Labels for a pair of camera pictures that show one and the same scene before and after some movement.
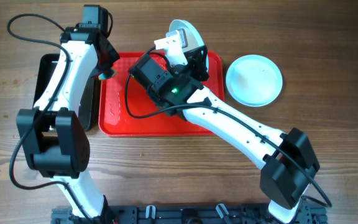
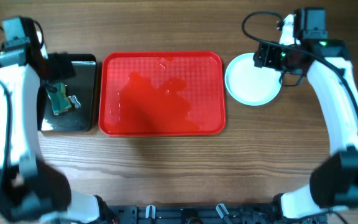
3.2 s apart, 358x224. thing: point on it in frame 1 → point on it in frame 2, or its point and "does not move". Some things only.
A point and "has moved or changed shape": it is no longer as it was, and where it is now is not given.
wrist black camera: (153, 76) → (310, 23)
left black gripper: (114, 55) → (62, 72)
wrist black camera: (94, 16) → (19, 32)
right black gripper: (198, 63) → (265, 57)
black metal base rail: (189, 214) does not move
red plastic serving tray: (115, 119) does not move
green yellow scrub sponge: (102, 76) has moved or changed shape
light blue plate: (194, 40) → (250, 84)
